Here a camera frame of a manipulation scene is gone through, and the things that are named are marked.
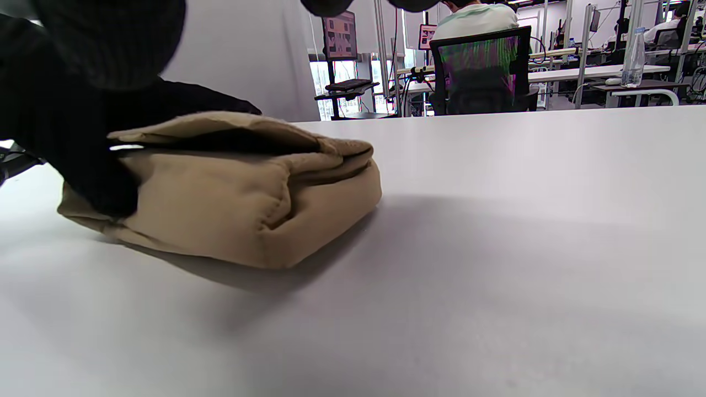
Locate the black keyboard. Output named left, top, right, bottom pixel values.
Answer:
left=325, top=79, right=373, bottom=93

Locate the black computer stand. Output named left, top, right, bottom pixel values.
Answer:
left=314, top=52, right=399, bottom=121

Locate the black office chair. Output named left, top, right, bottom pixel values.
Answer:
left=429, top=26, right=540, bottom=116

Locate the black handheld controller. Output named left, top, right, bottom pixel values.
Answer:
left=0, top=144, right=45, bottom=185

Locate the clear water bottle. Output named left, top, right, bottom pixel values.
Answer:
left=622, top=28, right=646, bottom=88

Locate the black computer monitor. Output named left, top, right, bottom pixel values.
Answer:
left=322, top=11, right=359, bottom=61

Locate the person's right hand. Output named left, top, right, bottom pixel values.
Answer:
left=30, top=0, right=442, bottom=90

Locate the tan fabric pencil pouch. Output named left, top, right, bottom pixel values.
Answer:
left=57, top=111, right=383, bottom=270

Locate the white tubular rolling cart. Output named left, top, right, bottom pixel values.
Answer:
left=611, top=88, right=680, bottom=107

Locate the brown side table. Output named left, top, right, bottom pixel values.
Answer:
left=593, top=79, right=690, bottom=108

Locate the white background desk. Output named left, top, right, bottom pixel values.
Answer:
left=527, top=65, right=671, bottom=84

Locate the person's left hand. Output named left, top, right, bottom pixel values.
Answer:
left=0, top=14, right=263, bottom=218

